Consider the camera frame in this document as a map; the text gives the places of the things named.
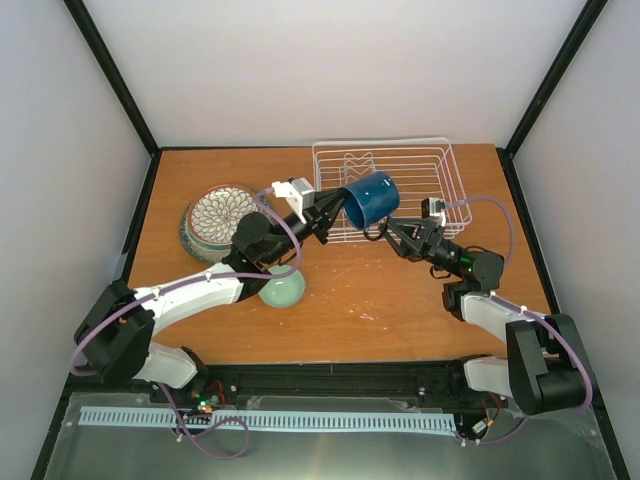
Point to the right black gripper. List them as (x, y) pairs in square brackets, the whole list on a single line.
[(425, 241)]

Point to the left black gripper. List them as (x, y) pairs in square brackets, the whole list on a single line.
[(318, 218)]

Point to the dark blue mug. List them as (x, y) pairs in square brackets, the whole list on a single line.
[(370, 199)]

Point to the light green bowl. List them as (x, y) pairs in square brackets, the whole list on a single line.
[(284, 292)]

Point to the floral patterned plate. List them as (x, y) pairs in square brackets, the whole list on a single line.
[(237, 199)]

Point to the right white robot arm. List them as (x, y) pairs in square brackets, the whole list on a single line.
[(545, 368)]

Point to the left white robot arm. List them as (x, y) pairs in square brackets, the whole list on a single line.
[(115, 342)]

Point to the red and teal plate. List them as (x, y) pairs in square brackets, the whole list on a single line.
[(200, 245)]

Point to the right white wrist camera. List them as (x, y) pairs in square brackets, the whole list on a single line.
[(434, 209)]

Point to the white wire dish rack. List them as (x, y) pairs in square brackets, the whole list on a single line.
[(420, 168)]

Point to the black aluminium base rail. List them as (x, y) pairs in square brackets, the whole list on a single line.
[(430, 384)]

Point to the black frame post left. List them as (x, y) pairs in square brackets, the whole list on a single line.
[(100, 51)]

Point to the black frame post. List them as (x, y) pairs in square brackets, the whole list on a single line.
[(576, 36), (100, 51)]

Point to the black frame post right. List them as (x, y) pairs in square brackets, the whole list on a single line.
[(576, 36)]

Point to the light blue cable duct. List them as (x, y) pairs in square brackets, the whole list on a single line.
[(275, 421)]

